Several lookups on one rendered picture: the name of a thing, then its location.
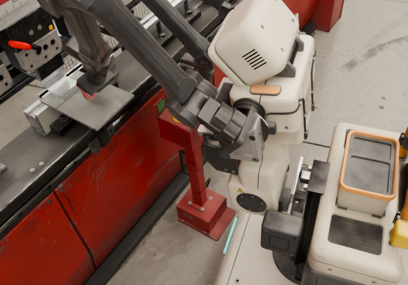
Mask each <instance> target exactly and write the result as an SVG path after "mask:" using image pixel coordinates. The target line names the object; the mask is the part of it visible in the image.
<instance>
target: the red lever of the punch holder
mask: <svg viewBox="0 0 408 285"><path fill-rule="evenodd" d="M8 45H9V46H11V47H13V48H17V49H24V50H30V49H33V50H35V51H37V52H40V51H41V50H42V47H41V46H39V45H36V44H27V43H24V42H19V41H9V42H8Z"/></svg>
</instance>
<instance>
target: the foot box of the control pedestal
mask: <svg viewBox="0 0 408 285"><path fill-rule="evenodd" d="M206 194H207V195H209V196H212V197H213V200H212V201H211V202H210V204H209V205H208V206H207V208H206V210H205V211H204V212H202V211H200V210H198V209H196V208H194V207H192V206H190V205H188V204H187V203H188V202H189V200H190V199H191V198H192V191H191V188H190V189H189V190H188V191H187V192H186V194H185V195H184V196H183V197H182V199H181V200H180V202H179V203H178V204H177V206H176V208H177V213H178V218H177V220H178V221H180V222H181V223H183V224H185V225H187V226H189V227H191V228H193V229H194V230H197V231H198V232H200V233H202V234H204V235H206V236H207V237H209V238H211V239H213V240H215V241H218V240H219V239H220V237H221V236H222V234H223V233H224V231H225V230H226V228H227V226H228V225H229V223H230V222H231V220H232V219H233V217H234V216H235V214H236V211H235V210H233V209H232V208H229V207H227V206H226V197H225V196H222V195H221V194H218V193H216V192H215V191H212V190H210V189H208V188H206Z"/></svg>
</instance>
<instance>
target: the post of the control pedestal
mask: <svg viewBox="0 0 408 285"><path fill-rule="evenodd" d="M185 154H186V161H187V166H188V173H189V179H190V184H191V191H192V198H193V202H195V203H196V204H199V205H200V206H202V205H203V204H204V203H205V201H206V200H207V195H206V185H205V176H204V170H203V160H202V151H201V146H200V143H199V144H198V145H197V147H196V148H195V149H194V150H193V151H190V150H188V149H186V148H185Z"/></svg>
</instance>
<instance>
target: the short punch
mask: <svg viewBox="0 0 408 285"><path fill-rule="evenodd" d="M63 65H64V62H63V59H62V57H61V54H60V53H59V54H57V55H56V56H55V57H53V58H52V59H51V60H49V61H48V62H46V63H45V64H43V65H42V66H41V67H39V68H38V69H37V70H35V73H36V76H37V77H38V79H39V80H40V81H41V83H42V85H43V84H44V83H46V82H47V81H49V80H50V79H51V78H53V77H54V76H55V75H56V74H58V73H59V72H61V71H62V70H63V69H64V66H63Z"/></svg>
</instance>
